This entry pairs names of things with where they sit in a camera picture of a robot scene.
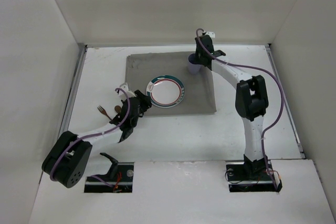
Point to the lilac plastic cup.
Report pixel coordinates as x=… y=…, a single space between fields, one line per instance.
x=192 y=66

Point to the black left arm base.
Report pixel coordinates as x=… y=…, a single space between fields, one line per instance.
x=117 y=179

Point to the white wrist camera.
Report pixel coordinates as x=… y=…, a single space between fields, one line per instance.
x=209 y=33
x=126 y=90

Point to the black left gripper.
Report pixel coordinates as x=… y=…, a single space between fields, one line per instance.
x=140 y=102

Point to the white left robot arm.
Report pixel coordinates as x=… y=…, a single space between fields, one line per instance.
x=74 y=156

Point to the brown wooden spoon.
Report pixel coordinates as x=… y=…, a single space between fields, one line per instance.
x=117 y=109

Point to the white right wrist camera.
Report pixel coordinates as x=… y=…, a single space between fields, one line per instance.
x=209 y=33

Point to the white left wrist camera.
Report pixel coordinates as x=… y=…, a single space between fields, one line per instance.
x=126 y=90

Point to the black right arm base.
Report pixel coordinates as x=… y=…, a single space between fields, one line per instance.
x=256 y=176

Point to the grey cloth placemat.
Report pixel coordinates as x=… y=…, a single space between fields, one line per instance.
x=199 y=88

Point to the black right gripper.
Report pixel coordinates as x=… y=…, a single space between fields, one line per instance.
x=200 y=57

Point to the white plate green rim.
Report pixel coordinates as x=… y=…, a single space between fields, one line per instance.
x=165 y=91

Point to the brown wooden fork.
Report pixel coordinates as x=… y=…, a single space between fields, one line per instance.
x=103 y=111

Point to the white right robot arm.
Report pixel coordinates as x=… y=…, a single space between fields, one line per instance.
x=251 y=98

